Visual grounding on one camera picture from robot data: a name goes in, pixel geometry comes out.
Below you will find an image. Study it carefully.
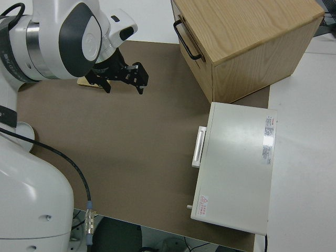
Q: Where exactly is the light wooden drawer cabinet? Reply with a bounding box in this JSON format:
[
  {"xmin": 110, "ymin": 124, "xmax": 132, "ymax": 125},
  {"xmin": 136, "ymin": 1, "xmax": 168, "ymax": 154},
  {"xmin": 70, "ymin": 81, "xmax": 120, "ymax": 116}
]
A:
[{"xmin": 170, "ymin": 0, "xmax": 326, "ymax": 103}]

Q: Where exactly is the black background equipment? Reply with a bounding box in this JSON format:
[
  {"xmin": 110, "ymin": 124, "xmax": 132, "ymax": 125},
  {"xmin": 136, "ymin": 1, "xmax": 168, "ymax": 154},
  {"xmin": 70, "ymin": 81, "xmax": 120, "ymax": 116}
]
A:
[{"xmin": 319, "ymin": 0, "xmax": 336, "ymax": 37}]

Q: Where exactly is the white oven door handle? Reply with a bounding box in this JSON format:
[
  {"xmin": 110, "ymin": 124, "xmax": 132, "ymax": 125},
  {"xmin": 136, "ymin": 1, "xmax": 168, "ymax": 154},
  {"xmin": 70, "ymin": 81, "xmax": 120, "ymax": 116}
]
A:
[{"xmin": 191, "ymin": 126, "xmax": 208, "ymax": 169}]

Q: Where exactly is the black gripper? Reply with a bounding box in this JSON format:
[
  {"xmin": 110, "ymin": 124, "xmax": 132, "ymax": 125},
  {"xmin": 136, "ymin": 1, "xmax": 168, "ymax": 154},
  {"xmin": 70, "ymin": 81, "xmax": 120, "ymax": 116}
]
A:
[{"xmin": 88, "ymin": 51, "xmax": 150, "ymax": 96}]

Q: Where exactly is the gray plate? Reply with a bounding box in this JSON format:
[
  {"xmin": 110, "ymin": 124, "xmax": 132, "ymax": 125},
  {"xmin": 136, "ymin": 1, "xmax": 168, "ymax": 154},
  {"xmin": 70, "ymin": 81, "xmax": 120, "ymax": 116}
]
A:
[{"xmin": 16, "ymin": 121, "xmax": 37, "ymax": 152}]

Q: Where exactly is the black cabinet drawer handle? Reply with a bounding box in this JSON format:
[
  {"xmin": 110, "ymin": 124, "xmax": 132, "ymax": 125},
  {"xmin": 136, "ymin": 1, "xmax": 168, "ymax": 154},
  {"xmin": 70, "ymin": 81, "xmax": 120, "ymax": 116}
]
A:
[{"xmin": 173, "ymin": 20, "xmax": 203, "ymax": 61}]

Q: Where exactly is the brown table mat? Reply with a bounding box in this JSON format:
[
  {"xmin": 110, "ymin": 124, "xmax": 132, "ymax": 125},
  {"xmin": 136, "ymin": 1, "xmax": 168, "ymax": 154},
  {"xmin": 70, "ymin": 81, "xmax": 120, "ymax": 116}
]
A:
[{"xmin": 14, "ymin": 40, "xmax": 271, "ymax": 249}]

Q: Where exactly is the wooden mug tree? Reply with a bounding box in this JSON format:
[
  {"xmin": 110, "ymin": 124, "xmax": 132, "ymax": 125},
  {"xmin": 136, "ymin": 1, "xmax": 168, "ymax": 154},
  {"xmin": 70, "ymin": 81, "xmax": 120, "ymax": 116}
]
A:
[{"xmin": 77, "ymin": 75, "xmax": 110, "ymax": 90}]

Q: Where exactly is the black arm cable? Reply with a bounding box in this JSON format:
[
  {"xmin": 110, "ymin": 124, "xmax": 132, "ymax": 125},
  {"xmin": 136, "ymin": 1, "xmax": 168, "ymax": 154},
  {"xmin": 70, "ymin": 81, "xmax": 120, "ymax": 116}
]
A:
[{"xmin": 0, "ymin": 3, "xmax": 96, "ymax": 247}]

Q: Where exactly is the white toaster oven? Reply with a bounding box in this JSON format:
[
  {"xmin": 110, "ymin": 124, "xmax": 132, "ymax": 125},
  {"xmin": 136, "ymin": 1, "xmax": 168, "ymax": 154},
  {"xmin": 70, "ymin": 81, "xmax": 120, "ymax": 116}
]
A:
[{"xmin": 185, "ymin": 101, "xmax": 278, "ymax": 235}]

